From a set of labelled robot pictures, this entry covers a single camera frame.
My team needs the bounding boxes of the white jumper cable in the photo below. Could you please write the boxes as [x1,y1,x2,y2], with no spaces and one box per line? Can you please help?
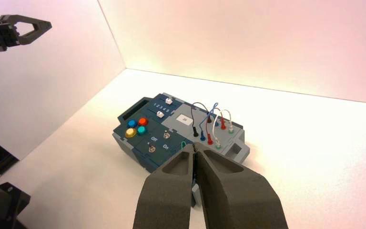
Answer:
[212,109,235,151]

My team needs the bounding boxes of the blue grey task board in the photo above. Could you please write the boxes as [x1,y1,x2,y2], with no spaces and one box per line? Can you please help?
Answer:
[112,92,251,208]

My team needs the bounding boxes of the white label sticker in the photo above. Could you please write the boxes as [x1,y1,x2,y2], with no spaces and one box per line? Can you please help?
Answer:
[176,115,193,125]

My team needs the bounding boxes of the blue jumper cable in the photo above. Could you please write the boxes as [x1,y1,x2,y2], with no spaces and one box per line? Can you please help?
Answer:
[199,102,220,142]

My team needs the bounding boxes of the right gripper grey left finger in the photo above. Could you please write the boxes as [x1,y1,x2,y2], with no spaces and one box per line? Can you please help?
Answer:
[132,144,196,229]

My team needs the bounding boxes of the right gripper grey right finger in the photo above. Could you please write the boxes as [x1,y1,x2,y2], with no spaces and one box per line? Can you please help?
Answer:
[196,146,289,229]

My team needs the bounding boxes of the red jumper cable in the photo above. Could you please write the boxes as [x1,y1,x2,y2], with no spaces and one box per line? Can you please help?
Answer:
[205,109,227,146]

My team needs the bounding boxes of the black jumper cable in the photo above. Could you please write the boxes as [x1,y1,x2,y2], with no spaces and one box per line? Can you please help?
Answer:
[191,102,213,138]

